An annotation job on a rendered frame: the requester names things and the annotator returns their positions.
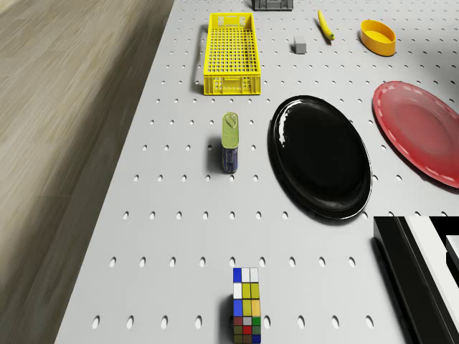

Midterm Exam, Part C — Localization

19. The black plate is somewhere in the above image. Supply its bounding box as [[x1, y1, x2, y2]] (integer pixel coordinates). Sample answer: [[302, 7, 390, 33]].
[[267, 95, 374, 221]]

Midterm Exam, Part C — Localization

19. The yellow bowl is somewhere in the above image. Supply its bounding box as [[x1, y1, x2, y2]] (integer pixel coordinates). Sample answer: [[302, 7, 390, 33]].
[[359, 19, 397, 57]]

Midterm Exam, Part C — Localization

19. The dark grey basket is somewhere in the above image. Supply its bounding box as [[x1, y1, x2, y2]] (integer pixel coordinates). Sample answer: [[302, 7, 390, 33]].
[[250, 0, 295, 12]]

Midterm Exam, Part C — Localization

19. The red plate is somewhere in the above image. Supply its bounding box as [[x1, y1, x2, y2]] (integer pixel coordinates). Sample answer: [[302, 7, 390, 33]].
[[371, 80, 459, 190]]

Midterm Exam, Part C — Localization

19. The puzzle cube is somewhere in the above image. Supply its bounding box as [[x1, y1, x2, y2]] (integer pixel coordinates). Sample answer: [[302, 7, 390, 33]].
[[232, 267, 262, 344]]

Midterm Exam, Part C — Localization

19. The banana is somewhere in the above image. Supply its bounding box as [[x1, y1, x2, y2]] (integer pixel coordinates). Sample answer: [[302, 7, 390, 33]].
[[316, 9, 336, 42]]

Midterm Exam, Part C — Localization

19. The yellow basket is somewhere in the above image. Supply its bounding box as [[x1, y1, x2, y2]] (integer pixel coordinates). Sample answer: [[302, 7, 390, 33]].
[[202, 12, 262, 97]]

